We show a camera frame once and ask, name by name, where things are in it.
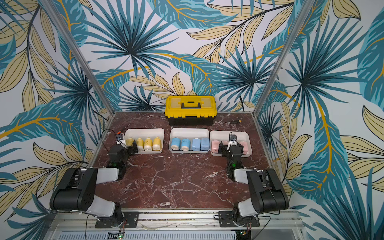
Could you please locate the blue pencil sharpener bottom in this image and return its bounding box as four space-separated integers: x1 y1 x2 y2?
192 138 201 152

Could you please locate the yellow pencil sharpener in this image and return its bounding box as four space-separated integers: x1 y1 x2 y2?
144 138 153 152
126 138 135 147
152 137 162 151
136 138 144 152

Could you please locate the white storage tray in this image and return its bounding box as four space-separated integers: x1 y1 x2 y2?
124 128 165 155
210 131 253 158
169 128 211 154

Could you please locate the yellow black toolbox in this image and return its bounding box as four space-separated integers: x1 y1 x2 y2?
165 96 218 126

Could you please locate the red black screwdriver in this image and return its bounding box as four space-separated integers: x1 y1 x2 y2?
116 124 131 135

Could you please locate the blue pencil sharpener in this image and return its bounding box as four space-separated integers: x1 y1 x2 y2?
200 138 210 151
171 138 181 151
192 138 201 152
180 138 191 152

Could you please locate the white middle storage tray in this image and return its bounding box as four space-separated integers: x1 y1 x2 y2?
169 128 211 154

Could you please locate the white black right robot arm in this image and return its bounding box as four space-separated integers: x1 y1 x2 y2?
219 132 289 227

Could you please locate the white left storage tray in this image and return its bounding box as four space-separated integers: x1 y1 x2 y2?
124 128 165 155

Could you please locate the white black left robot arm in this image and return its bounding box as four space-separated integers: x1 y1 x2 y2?
50 139 139 228

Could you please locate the white right storage tray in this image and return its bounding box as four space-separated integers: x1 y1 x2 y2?
210 131 253 158

